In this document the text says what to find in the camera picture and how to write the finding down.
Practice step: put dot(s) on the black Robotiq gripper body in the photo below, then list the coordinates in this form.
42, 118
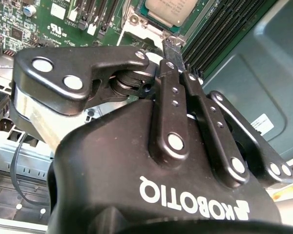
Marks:
100, 170

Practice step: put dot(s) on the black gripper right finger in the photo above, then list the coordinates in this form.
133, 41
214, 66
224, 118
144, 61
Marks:
216, 134

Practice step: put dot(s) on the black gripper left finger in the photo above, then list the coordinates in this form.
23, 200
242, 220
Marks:
63, 63

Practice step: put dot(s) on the CPU silver top green edge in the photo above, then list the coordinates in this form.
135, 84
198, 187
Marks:
171, 9

